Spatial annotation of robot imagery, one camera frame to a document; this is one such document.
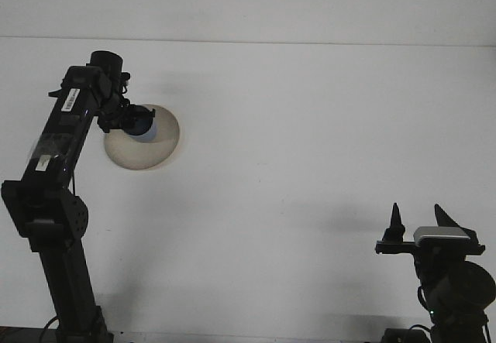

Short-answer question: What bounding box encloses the pale blue cup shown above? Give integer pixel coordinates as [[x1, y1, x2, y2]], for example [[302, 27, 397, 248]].
[[127, 116, 159, 143]]

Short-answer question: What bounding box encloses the pale round plate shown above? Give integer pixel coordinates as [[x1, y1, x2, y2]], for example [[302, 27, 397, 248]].
[[103, 104, 181, 171]]

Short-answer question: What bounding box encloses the dark brown bench edge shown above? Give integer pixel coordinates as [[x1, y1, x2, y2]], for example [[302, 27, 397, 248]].
[[0, 324, 57, 343]]

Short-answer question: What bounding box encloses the gripper's grey camera box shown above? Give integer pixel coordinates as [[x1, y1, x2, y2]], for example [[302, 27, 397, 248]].
[[412, 225, 471, 242]]

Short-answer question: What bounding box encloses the arm's black cable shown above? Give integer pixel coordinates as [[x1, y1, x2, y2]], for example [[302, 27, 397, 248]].
[[408, 285, 433, 331], [41, 166, 78, 334]]

